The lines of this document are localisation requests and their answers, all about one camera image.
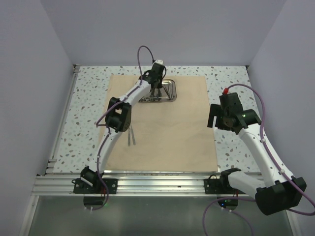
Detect beige surgical cloth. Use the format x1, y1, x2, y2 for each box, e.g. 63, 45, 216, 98
106, 76, 218, 172

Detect steel surgical scissors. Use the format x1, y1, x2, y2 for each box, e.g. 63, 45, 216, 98
150, 88, 161, 102

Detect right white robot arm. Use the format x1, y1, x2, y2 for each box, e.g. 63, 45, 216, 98
207, 92, 307, 215

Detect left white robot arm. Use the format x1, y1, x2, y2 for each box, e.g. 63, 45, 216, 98
80, 60, 166, 193

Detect steel instrument tray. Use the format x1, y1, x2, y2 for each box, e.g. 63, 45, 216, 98
139, 79, 177, 103

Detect steel forceps in tray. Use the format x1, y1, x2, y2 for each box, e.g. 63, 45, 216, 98
139, 97, 151, 102

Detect thin steel probe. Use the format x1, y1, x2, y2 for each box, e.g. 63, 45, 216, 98
164, 85, 173, 100

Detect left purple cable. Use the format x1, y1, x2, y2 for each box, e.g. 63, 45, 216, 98
85, 45, 157, 211

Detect purple cable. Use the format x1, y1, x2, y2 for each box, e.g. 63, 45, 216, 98
85, 45, 157, 211
202, 84, 315, 236

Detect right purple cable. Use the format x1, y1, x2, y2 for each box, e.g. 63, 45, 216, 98
202, 84, 315, 236

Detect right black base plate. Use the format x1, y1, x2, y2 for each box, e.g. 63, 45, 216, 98
203, 175, 242, 196

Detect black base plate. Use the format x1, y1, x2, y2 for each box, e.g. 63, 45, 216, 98
203, 175, 242, 196
71, 178, 118, 194

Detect aluminium front rail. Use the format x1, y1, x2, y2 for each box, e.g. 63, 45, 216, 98
31, 172, 219, 197

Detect aluminium rail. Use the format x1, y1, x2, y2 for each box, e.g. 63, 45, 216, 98
31, 172, 219, 197
44, 64, 81, 175

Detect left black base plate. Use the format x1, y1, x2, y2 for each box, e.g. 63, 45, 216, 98
71, 178, 118, 194

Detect aluminium left side rail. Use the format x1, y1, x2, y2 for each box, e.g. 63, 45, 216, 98
44, 64, 81, 175

